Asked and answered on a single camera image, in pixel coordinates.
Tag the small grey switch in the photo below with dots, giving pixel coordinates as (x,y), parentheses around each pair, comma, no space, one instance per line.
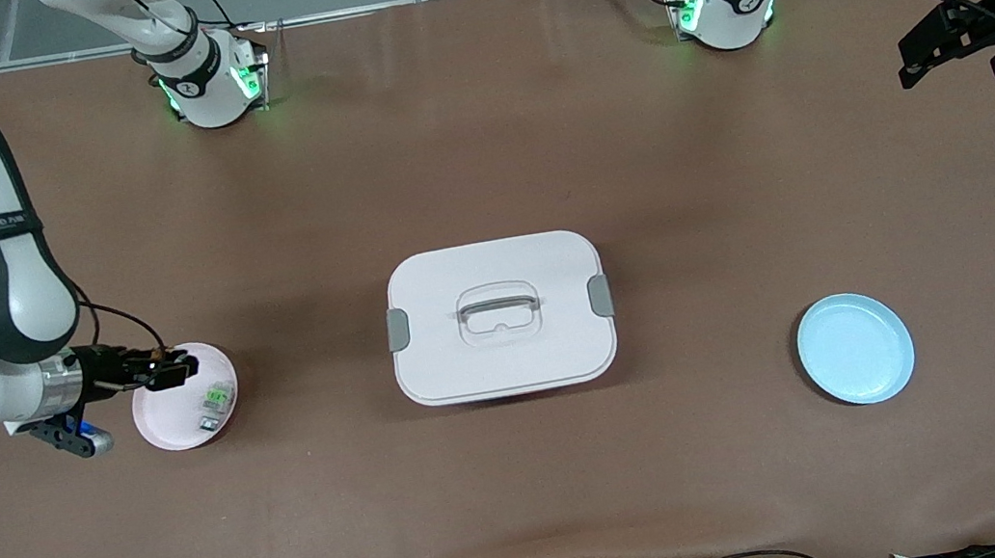
(208,423)

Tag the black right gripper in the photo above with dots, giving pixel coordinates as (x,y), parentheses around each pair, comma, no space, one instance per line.
(99,367)

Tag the pink round plate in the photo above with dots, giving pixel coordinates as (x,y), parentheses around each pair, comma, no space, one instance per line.
(179,402)

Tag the light blue round plate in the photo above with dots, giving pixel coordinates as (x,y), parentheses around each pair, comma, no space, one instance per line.
(856,350)

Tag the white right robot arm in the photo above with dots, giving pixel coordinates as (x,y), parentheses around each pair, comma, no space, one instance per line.
(3,290)

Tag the green switch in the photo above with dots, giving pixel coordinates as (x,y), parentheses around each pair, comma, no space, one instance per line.
(219,396)

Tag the white lidded storage box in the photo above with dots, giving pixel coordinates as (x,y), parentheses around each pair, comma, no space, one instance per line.
(505,356)

